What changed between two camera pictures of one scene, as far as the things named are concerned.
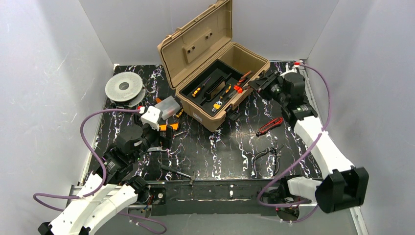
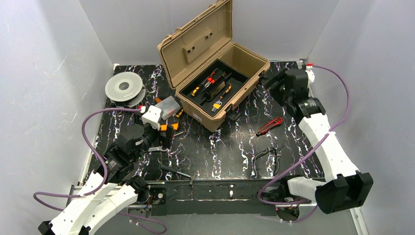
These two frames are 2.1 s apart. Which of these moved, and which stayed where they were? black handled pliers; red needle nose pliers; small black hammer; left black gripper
Moved: red needle nose pliers
Stayed: black handled pliers; small black hammer; left black gripper
